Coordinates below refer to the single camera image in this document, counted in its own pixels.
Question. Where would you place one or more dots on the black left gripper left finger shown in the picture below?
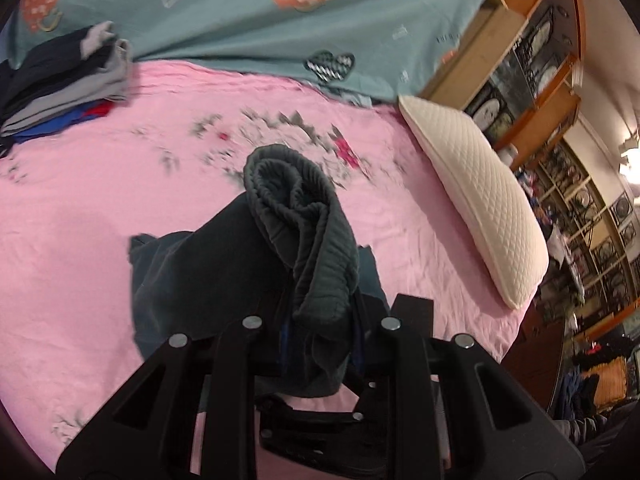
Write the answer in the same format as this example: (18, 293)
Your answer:
(188, 388)

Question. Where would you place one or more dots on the pink floral bed sheet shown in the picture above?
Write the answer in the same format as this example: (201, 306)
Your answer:
(168, 161)

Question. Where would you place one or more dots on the wooden headboard shelf unit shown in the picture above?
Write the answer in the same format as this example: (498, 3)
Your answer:
(516, 73)

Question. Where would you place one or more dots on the stack of folded clothes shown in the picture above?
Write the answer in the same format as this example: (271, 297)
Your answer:
(64, 81)

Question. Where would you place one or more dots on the teal heart-print quilt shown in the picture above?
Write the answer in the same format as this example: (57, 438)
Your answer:
(364, 51)

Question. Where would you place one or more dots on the dark teal pants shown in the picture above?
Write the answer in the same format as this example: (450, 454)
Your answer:
(284, 251)

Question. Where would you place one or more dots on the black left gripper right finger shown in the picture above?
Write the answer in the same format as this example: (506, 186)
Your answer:
(445, 409)

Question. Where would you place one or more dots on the white quilted pillow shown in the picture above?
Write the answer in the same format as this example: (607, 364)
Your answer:
(486, 195)

